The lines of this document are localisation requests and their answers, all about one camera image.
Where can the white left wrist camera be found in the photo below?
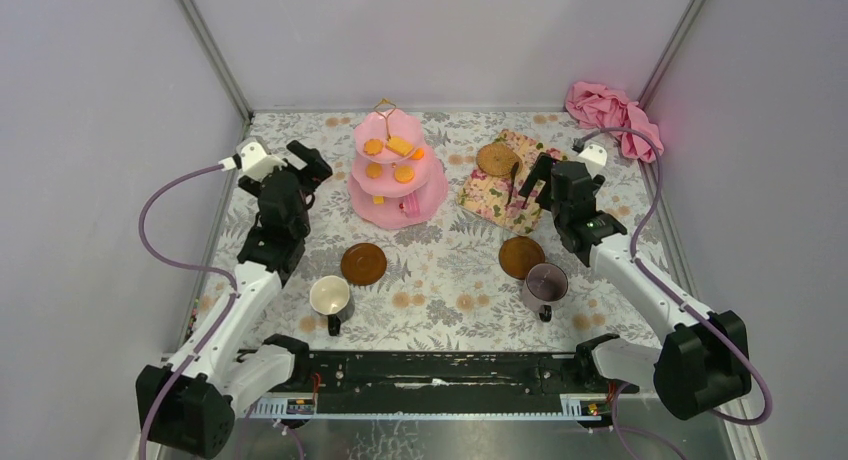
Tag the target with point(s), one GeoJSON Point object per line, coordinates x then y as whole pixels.
{"type": "Point", "coordinates": [253, 159]}

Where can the small orange cookie toy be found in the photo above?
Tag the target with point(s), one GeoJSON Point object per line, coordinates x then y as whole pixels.
{"type": "Point", "coordinates": [404, 174]}

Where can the mauve mug black handle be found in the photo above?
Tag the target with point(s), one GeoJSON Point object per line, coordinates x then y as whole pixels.
{"type": "Point", "coordinates": [543, 290]}

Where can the crumpled pink cloth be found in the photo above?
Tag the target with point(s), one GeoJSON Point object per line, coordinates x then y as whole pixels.
{"type": "Point", "coordinates": [595, 105]}

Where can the orange flower cookie toy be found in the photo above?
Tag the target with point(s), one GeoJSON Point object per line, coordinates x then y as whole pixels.
{"type": "Point", "coordinates": [373, 147]}

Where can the brown saucer left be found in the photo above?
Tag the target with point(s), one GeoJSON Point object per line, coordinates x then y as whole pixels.
{"type": "Point", "coordinates": [363, 264]}

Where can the pink cake slice toy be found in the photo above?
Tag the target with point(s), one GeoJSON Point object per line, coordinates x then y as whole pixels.
{"type": "Point", "coordinates": [410, 207]}

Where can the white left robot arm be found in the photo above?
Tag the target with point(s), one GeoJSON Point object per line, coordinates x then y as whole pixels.
{"type": "Point", "coordinates": [191, 402]}

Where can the floral tablecloth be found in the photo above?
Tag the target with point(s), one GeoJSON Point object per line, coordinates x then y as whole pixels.
{"type": "Point", "coordinates": [443, 288]}

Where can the brown saucer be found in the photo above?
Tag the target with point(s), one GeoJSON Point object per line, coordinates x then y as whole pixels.
{"type": "Point", "coordinates": [363, 264]}
{"type": "Point", "coordinates": [518, 255]}

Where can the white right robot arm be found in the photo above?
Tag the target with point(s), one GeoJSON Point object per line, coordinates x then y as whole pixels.
{"type": "Point", "coordinates": [703, 361]}

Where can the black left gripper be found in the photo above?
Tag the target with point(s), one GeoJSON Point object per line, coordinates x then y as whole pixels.
{"type": "Point", "coordinates": [308, 167]}

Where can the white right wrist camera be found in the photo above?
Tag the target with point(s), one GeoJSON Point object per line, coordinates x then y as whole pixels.
{"type": "Point", "coordinates": [592, 154]}

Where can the pink three-tier cake stand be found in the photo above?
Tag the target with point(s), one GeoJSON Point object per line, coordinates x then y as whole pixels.
{"type": "Point", "coordinates": [430, 186]}

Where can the cream mug black handle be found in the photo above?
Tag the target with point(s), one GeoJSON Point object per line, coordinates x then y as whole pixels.
{"type": "Point", "coordinates": [331, 297]}

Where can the round orange cookie toy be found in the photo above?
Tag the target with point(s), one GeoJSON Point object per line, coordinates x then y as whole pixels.
{"type": "Point", "coordinates": [374, 170]}

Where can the floral rectangular serving tray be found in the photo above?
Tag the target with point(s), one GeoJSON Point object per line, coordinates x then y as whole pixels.
{"type": "Point", "coordinates": [486, 196]}

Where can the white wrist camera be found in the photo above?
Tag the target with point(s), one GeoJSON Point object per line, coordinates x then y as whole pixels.
{"type": "Point", "coordinates": [253, 159]}
{"type": "Point", "coordinates": [592, 154]}

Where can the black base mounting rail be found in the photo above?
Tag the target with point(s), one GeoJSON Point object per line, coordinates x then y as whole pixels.
{"type": "Point", "coordinates": [396, 385]}

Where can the brown saucer right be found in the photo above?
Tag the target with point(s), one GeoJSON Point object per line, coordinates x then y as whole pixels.
{"type": "Point", "coordinates": [518, 255]}

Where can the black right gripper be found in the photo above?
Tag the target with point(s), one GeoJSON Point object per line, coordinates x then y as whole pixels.
{"type": "Point", "coordinates": [542, 173]}

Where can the round woven brown coaster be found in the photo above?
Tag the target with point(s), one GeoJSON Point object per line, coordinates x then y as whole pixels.
{"type": "Point", "coordinates": [498, 160]}

